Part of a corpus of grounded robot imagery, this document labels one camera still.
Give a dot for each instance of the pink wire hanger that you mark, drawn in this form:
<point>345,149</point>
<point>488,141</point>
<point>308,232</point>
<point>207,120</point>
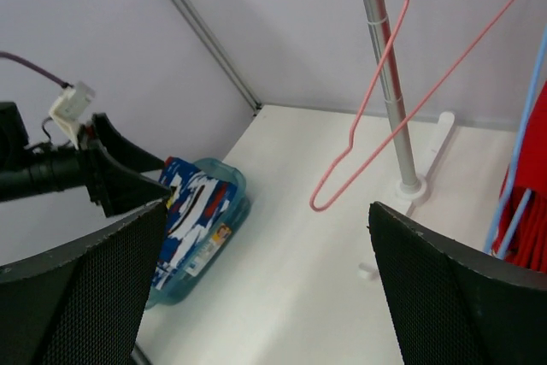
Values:
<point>352,132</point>

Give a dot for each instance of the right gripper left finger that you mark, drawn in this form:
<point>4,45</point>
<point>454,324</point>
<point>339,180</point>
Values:
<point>82,302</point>

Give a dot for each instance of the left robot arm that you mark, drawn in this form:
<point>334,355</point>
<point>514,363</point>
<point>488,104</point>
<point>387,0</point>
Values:
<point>28,171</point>

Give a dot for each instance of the blue patterned trousers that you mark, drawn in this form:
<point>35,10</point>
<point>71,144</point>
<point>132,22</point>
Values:
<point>192,211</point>

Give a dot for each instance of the silver clothes rack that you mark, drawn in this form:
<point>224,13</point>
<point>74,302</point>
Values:
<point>412,189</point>

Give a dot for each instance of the teal plastic bin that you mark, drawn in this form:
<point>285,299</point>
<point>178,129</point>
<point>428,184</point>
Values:
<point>213,228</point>

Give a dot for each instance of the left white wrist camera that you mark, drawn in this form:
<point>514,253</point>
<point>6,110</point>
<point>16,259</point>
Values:
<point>69,107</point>

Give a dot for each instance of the red trousers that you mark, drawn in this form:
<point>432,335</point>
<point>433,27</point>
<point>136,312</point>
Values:
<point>527,249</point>

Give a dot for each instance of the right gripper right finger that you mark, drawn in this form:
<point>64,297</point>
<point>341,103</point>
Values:
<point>452,304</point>

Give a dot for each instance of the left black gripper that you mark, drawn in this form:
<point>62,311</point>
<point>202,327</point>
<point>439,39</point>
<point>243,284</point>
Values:
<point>113,168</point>

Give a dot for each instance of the blue wire hanger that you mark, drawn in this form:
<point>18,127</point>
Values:
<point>513,165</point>

